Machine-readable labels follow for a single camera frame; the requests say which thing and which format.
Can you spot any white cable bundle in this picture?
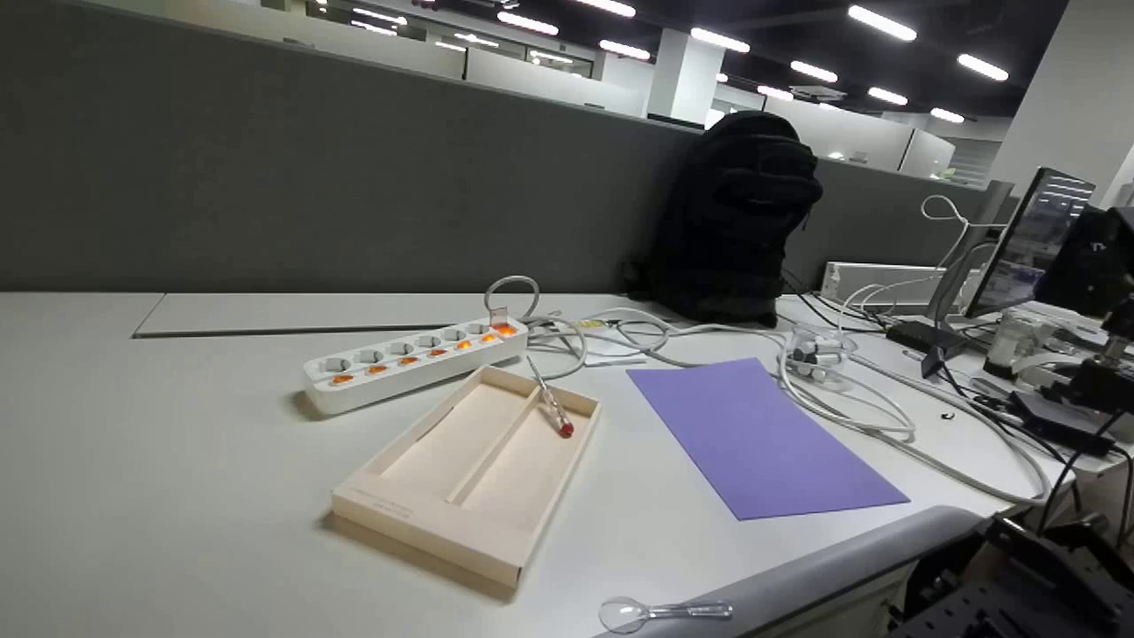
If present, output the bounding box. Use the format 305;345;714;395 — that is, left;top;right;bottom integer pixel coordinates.
484;273;1052;511

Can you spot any clear plastic spoon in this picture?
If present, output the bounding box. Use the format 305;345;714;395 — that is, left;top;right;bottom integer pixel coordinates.
601;595;734;634

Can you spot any white power strip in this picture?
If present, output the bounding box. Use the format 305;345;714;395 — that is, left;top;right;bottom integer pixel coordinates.
305;318;528;415

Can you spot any black backpack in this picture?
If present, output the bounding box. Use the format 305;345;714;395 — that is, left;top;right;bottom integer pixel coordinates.
626;111;821;325

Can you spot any computer monitor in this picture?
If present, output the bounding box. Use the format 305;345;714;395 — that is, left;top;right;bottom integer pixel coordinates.
966;166;1094;318

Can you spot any wooden tray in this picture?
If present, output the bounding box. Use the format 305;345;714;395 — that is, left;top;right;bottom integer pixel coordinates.
331;366;601;592

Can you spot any pen with red cap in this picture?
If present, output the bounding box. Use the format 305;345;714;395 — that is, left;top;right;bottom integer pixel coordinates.
525;359;576;441

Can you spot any purple paper sheet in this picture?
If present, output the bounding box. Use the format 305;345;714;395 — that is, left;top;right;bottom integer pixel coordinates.
632;359;904;522

